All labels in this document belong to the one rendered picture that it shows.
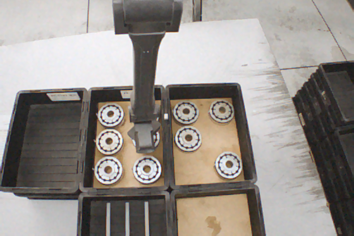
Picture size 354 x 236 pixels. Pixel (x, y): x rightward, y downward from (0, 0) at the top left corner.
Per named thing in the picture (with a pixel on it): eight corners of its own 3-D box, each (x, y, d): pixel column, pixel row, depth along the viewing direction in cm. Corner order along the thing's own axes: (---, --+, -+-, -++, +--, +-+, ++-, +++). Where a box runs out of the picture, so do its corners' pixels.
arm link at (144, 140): (158, 100, 74) (128, 103, 72) (164, 140, 69) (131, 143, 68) (156, 117, 85) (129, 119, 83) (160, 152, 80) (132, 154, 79)
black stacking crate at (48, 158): (30, 104, 109) (18, 91, 99) (94, 101, 111) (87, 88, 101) (14, 195, 91) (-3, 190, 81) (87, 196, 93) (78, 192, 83)
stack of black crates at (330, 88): (290, 97, 193) (318, 62, 153) (322, 93, 196) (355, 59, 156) (308, 147, 175) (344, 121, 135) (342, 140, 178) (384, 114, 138)
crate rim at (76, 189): (19, 93, 101) (17, 90, 99) (89, 90, 103) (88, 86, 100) (-1, 192, 82) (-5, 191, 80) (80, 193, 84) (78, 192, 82)
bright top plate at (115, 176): (96, 156, 95) (96, 155, 95) (123, 157, 96) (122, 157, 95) (93, 183, 91) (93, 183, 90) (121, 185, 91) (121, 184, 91)
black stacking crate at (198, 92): (165, 99, 113) (165, 85, 103) (232, 97, 115) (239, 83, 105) (169, 194, 95) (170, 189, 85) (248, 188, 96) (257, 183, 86)
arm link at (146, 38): (179, -17, 41) (111, -16, 39) (185, 7, 39) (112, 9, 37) (159, 104, 79) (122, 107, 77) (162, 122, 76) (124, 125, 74)
